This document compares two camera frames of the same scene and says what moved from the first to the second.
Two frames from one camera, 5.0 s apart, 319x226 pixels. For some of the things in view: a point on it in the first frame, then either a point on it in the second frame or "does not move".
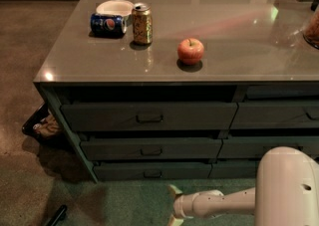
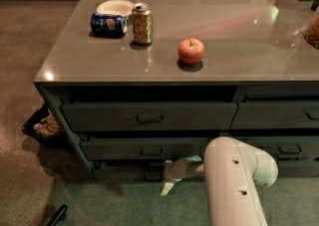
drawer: x=111 y=171 does not move
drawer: x=301 y=114 does not move
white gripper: x=183 y=206 → x=176 y=170
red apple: x=190 y=51 does not move
